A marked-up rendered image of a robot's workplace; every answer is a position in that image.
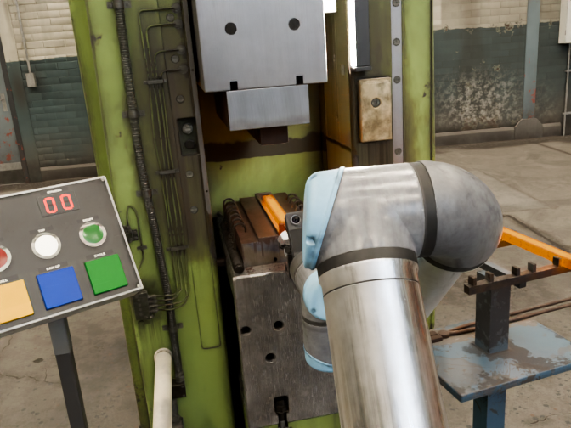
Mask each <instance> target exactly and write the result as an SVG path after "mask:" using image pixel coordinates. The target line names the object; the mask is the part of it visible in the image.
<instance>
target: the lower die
mask: <svg viewBox="0 0 571 428"><path fill-rule="evenodd" d="M259 194H270V195H271V194H272V193H271V192H264V193H256V194H255V196H253V197H246V198H239V200H240V201H236V202H235V204H236V205H237V208H238V209H239V212H240V215H241V217H242V220H243V221H244V224H245V225H246V232H244V227H242V225H237V226H236V227H235V242H236V245H237V248H238V251H239V253H240V257H241V260H242V262H243V265H244V268H246V267H252V266H258V265H264V264H270V263H276V262H287V256H285V252H284V249H280V248H279V247H278V237H279V235H280V234H279V226H278V224H277V223H276V221H275V220H274V218H273V217H272V215H271V214H270V212H269V210H268V208H267V207H266V205H265V204H264V203H263V201H262V199H261V198H260V196H259ZM272 195H273V196H274V197H275V199H276V200H277V201H278V203H279V204H280V206H281V207H282V208H283V210H284V211H285V213H288V212H293V211H295V209H296V207H297V206H296V204H295V205H294V207H291V206H292V203H293V201H291V203H290V204H289V200H290V197H288V200H286V196H287V193H286V192H284V193H277V194H272ZM275 257H276V258H277V261H276V262H275V261H274V258H275Z"/></svg>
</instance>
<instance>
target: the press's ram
mask: <svg viewBox="0 0 571 428"><path fill-rule="evenodd" d="M187 1H188V9H189V23H190V30H191V38H192V46H193V54H194V61H195V75H196V83H197V84H198V85H199V86H200V87H201V89H202V90H203V91H204V92H205V93H215V92H226V91H230V86H231V87H233V88H235V89H237V90H245V89H255V88H265V87H283V86H293V85H297V83H300V84H313V83H322V82H327V66H326V49H325V16H324V13H333V12H336V0H328V1H324V0H187Z"/></svg>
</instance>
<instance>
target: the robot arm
mask: <svg viewBox="0 0 571 428"><path fill-rule="evenodd" d="M285 226H286V231H287V232H286V231H284V232H283V233H281V234H280V235H279V237H278V247H279V248H280V249H284V252H285V256H287V264H286V262H285V272H286V273H287V275H288V277H289V279H292V280H293V282H294V283H295V285H296V287H297V288H298V290H299V292H300V295H301V303H302V329H303V342H304V344H303V349H304V351H305V358H306V361H307V363H308V364H309V365H310V366H311V367H312V368H314V369H316V370H318V371H322V372H327V373H332V372H333V374H334V381H335V387H336V399H337V405H338V412H339V418H340V425H341V428H449V426H448V421H447V417H446V413H445V408H444V400H443V396H442V392H441V387H440V384H439V379H438V371H437V367H436V363H435V358H434V354H433V349H432V342H431V337H430V333H429V328H428V324H427V318H428V316H429V315H430V314H431V313H432V311H433V310H434V308H435V307H436V306H437V305H438V304H439V303H440V301H441V300H442V299H443V298H444V296H445V295H446V293H447V292H448V291H449V289H450V288H451V287H452V285H453V284H454V283H455V281H456V280H457V279H458V278H459V277H460V276H461V274H462V273H465V272H469V271H472V270H474V269H476V268H479V267H480V266H482V265H483V264H484V263H486V262H487V261H488V259H489V258H490V257H491V256H492V254H493V253H494V252H495V250H496V249H497V247H498V244H499V243H500V239H501V237H502V232H503V216H502V212H501V208H500V204H499V202H498V200H497V199H496V198H495V196H494V194H493V193H492V191H491V190H490V189H489V187H488V186H487V185H486V184H485V183H484V182H482V181H481V180H480V179H479V178H478V177H476V176H475V175H473V174H472V173H470V172H468V171H466V170H464V169H462V168H460V167H458V166H454V165H451V164H448V163H445V162H438V161H430V160H420V161H416V162H411V163H399V164H389V165H379V166H361V167H350V168H345V166H341V167H340V168H339V169H335V170H328V171H322V172H316V173H314V174H312V175H311V176H310V177H309V178H308V180H307V182H306V185H305V192H304V203H303V211H293V212H288V213H286V214H285ZM287 269H288V272H287Z"/></svg>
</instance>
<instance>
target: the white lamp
mask: <svg viewBox="0 0 571 428"><path fill-rule="evenodd" d="M35 246H36V250H37V252H38V253H40V254H42V255H44V256H50V255H52V254H54V253H55V252H56V250H57V248H58V243H57V241H56V239H55V238H53V237H52V236H49V235H43V236H41V237H40V238H38V239H37V241H36V243H35Z"/></svg>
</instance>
